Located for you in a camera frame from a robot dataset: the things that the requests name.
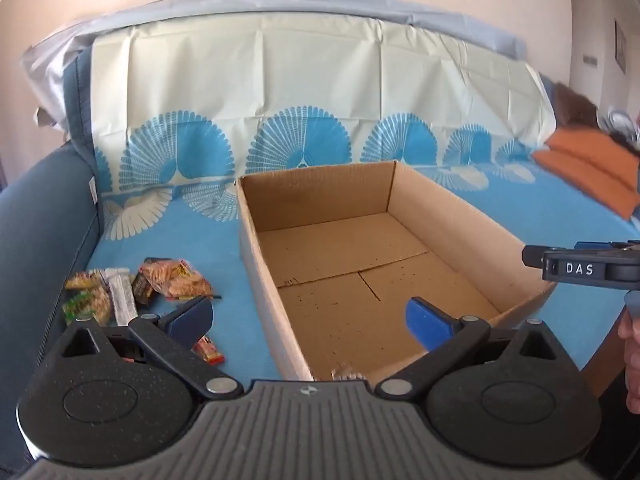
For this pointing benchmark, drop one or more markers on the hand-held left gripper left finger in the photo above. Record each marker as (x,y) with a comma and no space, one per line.
(192,317)

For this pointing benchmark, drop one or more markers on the brown cloth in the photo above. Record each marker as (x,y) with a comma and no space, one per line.
(575,107)

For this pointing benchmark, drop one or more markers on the orange cracker packet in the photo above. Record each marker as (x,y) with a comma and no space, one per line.
(172,277)

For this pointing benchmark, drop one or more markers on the blue sofa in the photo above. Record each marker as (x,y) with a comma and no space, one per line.
(40,240)

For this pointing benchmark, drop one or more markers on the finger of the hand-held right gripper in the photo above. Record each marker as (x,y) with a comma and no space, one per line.
(555,262)
(597,245)

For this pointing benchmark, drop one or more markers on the dark brown snack packet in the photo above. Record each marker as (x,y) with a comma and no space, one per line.
(142,290)

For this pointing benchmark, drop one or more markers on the grey white clothes pile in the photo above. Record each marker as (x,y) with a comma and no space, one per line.
(620,122)

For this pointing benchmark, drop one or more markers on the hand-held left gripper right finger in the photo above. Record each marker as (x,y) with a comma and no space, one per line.
(425,321)

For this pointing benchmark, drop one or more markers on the white snack bar packet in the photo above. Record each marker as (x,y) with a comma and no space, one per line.
(120,297)

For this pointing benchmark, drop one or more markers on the blue fan-print sheet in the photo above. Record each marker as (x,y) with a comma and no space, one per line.
(300,70)

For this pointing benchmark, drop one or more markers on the wall light switch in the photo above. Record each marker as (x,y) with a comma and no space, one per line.
(590,60)

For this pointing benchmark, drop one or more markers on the person's right hand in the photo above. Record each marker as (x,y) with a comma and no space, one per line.
(631,360)

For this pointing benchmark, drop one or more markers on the green grainy snack packet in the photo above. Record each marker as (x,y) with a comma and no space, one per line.
(87,305)

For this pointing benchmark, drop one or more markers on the small framed wall picture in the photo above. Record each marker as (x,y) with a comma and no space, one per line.
(621,47)

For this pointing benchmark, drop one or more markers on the brown cardboard box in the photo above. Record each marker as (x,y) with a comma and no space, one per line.
(350,260)

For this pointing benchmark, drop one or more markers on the orange cushion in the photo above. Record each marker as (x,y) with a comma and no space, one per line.
(595,175)
(595,142)

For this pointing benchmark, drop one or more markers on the grey sofa cover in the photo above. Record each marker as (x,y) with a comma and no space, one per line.
(300,5)

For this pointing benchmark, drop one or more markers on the small red yellow packet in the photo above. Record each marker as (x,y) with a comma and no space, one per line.
(212,352)

